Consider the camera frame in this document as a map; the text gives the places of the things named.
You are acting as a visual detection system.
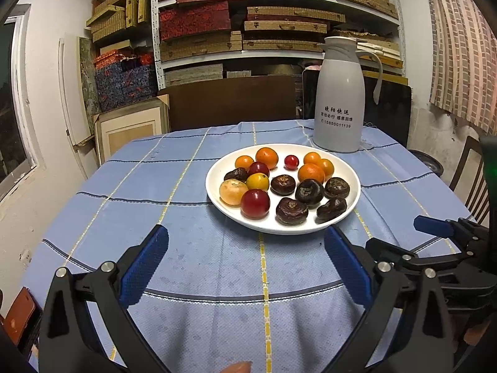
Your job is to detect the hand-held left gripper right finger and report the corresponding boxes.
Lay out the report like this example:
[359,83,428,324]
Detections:
[323,225,455,373]

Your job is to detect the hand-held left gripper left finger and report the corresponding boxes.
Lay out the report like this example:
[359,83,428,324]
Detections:
[38,224,170,373]

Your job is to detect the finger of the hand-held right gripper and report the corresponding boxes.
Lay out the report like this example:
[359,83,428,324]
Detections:
[365,237,472,276]
[413,215,488,257]

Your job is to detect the white oval plate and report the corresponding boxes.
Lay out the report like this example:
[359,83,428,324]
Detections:
[205,143,362,235]

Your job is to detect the large orange mandarin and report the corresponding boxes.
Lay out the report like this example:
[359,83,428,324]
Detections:
[298,163,326,185]

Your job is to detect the pale orange persimmon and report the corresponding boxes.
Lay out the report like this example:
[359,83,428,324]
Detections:
[219,179,249,206]

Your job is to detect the yellow round fruit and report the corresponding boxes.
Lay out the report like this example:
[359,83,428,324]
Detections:
[246,173,270,192]

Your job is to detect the person's left hand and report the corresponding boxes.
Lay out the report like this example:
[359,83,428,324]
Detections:
[221,361,253,373]

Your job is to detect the wooden chair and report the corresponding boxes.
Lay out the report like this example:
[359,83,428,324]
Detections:
[449,136,490,226]

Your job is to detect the black round wheel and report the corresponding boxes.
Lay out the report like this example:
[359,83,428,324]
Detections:
[408,150,444,177]

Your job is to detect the blue checked tablecloth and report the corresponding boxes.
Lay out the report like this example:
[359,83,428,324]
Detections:
[21,120,482,373]

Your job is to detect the large dark red plum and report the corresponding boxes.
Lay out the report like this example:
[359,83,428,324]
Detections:
[240,189,271,220]

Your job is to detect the reddish brown stool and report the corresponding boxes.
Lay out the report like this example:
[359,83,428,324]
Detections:
[0,288,41,358]

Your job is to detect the white thermos jug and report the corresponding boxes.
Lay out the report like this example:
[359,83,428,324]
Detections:
[312,36,384,153]

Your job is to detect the brick pattern curtain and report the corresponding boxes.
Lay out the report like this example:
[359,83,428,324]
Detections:
[422,0,497,133]

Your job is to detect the white leaning panel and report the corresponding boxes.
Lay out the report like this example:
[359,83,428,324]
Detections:
[58,38,98,179]

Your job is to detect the stack of blue patterned boxes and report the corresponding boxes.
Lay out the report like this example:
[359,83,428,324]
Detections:
[93,48,158,111]

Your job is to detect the brown board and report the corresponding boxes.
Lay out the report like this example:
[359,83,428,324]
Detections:
[157,76,303,132]

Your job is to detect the green marble slab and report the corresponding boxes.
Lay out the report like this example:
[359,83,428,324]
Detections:
[80,37,102,115]

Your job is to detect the window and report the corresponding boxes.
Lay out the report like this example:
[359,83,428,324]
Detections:
[0,4,41,203]

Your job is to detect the white metal shelf rack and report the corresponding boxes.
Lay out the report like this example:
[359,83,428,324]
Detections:
[151,0,406,98]

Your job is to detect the stack of woven straw boxes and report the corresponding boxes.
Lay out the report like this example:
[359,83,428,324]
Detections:
[157,0,400,86]

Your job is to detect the pile of yellow woven boxes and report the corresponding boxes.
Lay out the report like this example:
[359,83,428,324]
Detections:
[86,0,152,43]

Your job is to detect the red patterned boxes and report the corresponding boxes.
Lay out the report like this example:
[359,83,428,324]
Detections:
[159,0,249,41]

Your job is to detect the wooden picture frame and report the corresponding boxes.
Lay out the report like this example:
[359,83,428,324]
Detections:
[93,95,170,166]

